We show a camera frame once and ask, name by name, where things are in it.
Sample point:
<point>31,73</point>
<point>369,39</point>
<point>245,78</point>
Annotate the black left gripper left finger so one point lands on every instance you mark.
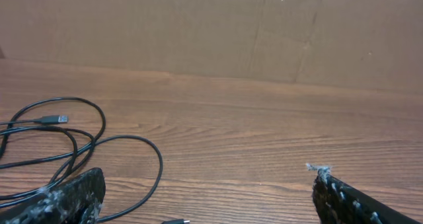
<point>76,201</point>

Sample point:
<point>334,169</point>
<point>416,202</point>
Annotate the black usb cable white plug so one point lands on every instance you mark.
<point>87,144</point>

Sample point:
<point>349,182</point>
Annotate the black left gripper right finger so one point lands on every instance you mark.
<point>336,202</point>

